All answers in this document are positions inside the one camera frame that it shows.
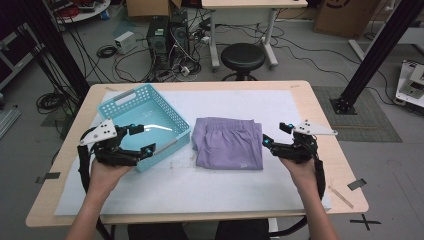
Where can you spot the purple shorts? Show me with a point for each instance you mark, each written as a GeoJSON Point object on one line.
{"type": "Point", "coordinates": [226, 143]}

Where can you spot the black computer tower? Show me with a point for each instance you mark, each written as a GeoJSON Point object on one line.
{"type": "Point", "coordinates": [157, 40]}

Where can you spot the black metal stand with base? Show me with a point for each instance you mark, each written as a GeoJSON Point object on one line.
{"type": "Point", "coordinates": [376, 50]}

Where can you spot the black round stool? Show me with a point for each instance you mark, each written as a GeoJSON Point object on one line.
{"type": "Point", "coordinates": [243, 56]}

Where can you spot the light blue plastic basket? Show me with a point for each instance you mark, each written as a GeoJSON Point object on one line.
{"type": "Point", "coordinates": [150, 111]}

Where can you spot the person's dark trousers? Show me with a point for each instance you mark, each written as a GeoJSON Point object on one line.
{"type": "Point", "coordinates": [156, 233]}

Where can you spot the white foam mat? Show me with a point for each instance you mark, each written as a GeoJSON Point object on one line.
{"type": "Point", "coordinates": [206, 193]}

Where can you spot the thin wooden stick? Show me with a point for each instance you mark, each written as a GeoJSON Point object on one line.
{"type": "Point", "coordinates": [340, 196]}

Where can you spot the round white table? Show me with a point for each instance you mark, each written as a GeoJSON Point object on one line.
{"type": "Point", "coordinates": [86, 15]}

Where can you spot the plain cardboard box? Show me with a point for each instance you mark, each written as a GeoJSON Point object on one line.
{"type": "Point", "coordinates": [146, 7]}

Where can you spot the person's left hand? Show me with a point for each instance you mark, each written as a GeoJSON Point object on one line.
{"type": "Point", "coordinates": [106, 176]}

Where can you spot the black tape strip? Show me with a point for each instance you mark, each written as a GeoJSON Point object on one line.
{"type": "Point", "coordinates": [356, 184]}
{"type": "Point", "coordinates": [48, 176]}

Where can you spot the grey floor mat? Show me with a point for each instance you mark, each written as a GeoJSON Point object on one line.
{"type": "Point", "coordinates": [363, 116]}

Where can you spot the white power adapter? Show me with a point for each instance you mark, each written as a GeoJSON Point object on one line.
{"type": "Point", "coordinates": [185, 70]}

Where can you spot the person's right hand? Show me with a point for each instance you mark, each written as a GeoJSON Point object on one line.
{"type": "Point", "coordinates": [301, 175]}

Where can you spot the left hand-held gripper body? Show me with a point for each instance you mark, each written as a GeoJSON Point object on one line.
{"type": "Point", "coordinates": [106, 150]}

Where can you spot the large printed cardboard box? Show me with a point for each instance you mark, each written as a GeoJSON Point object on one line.
{"type": "Point", "coordinates": [345, 16]}

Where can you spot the small white box device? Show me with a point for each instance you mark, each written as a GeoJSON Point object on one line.
{"type": "Point", "coordinates": [125, 41]}

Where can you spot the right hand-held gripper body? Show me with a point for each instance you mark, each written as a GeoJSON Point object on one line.
{"type": "Point", "coordinates": [300, 146]}

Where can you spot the white desk with wooden top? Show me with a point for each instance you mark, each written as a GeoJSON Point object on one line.
{"type": "Point", "coordinates": [253, 3]}

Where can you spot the white machine housing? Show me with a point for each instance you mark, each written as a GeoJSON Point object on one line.
{"type": "Point", "coordinates": [411, 83]}

